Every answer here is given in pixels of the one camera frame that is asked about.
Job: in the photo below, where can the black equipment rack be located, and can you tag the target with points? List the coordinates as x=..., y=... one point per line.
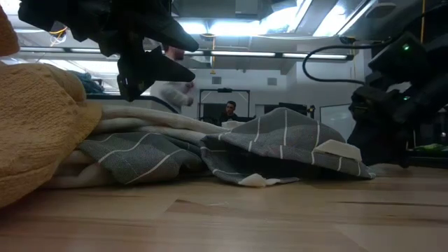
x=297, y=108

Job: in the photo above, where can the black aluminium table frame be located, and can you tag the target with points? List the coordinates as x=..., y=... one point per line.
x=427, y=161

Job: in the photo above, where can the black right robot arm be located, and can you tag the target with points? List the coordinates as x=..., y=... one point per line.
x=430, y=52

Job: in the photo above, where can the yellow towel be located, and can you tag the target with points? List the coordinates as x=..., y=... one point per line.
x=35, y=122

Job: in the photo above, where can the standing person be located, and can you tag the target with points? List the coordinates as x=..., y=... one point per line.
x=171, y=94

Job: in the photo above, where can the whiteboard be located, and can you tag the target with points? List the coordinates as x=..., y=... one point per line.
x=336, y=120

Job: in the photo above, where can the seated person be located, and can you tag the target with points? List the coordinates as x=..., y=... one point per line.
x=230, y=106

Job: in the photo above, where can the green object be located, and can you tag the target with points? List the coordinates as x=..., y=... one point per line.
x=432, y=147

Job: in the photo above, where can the ceiling light strip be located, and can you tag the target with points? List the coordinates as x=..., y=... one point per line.
x=245, y=54

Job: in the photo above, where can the white towel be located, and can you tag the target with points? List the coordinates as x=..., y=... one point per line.
x=140, y=117

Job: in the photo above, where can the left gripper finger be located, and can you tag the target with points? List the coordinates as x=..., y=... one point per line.
x=147, y=70
x=171, y=35

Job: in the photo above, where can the black robot station frame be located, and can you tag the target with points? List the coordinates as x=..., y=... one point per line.
x=224, y=90

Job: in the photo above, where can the grey checked towel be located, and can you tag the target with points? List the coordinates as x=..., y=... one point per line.
x=280, y=140

